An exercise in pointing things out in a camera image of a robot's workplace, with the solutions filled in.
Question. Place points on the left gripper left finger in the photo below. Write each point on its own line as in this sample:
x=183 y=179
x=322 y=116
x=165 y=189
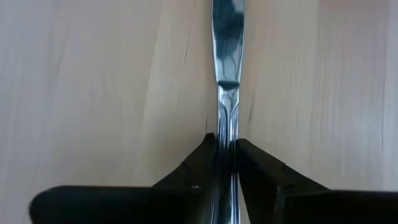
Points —
x=124 y=205

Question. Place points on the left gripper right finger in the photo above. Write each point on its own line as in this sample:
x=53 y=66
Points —
x=311 y=208

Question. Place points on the steel table knife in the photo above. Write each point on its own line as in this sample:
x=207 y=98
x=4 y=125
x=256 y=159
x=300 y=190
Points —
x=228 y=46

